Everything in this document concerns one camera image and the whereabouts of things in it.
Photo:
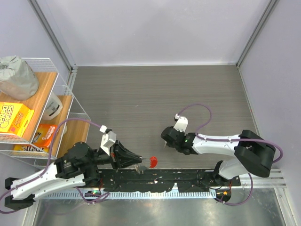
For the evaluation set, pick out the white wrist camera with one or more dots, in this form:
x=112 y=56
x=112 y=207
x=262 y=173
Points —
x=181 y=123
x=108 y=139

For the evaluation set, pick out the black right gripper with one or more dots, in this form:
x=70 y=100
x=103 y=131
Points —
x=170 y=145

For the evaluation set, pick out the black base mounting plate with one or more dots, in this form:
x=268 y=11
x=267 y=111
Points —
x=157 y=180

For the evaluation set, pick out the white wire shelf rack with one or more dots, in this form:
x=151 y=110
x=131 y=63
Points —
x=73 y=131

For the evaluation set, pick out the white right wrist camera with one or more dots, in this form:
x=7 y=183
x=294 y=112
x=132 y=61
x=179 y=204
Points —
x=181 y=123

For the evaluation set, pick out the white pump bottle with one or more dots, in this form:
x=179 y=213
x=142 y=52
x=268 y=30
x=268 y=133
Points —
x=53 y=107

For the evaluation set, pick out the yellow snack box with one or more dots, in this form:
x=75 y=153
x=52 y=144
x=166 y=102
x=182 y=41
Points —
x=14 y=118

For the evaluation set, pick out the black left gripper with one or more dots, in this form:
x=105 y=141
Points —
x=122 y=157

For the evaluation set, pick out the yellow black candy bag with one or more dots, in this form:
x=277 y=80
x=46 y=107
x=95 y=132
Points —
x=30 y=148

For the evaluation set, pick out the orange snack box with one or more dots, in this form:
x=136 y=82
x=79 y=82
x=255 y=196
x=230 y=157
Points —
x=44 y=135

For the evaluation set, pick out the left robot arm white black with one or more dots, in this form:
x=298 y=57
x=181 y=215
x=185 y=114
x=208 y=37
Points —
x=77 y=168

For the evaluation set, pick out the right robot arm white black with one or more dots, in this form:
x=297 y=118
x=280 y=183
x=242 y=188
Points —
x=249 y=152

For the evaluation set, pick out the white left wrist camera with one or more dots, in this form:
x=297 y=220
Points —
x=108 y=139

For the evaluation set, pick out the grey crumpled bag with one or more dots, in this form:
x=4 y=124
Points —
x=17 y=79

